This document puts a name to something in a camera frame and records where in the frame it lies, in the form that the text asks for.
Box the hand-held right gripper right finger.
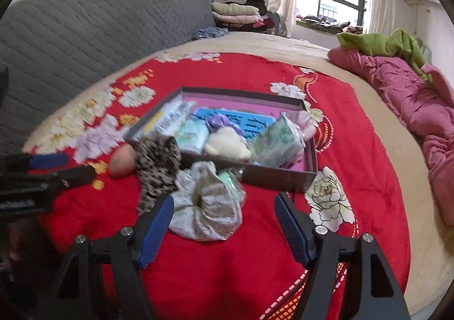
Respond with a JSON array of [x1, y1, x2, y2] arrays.
[[274, 192, 412, 320]]

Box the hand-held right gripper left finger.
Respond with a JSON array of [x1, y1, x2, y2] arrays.
[[43, 193, 175, 320]]

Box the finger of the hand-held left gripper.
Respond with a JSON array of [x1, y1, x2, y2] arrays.
[[45, 165, 96, 189], [29, 152, 69, 170]]

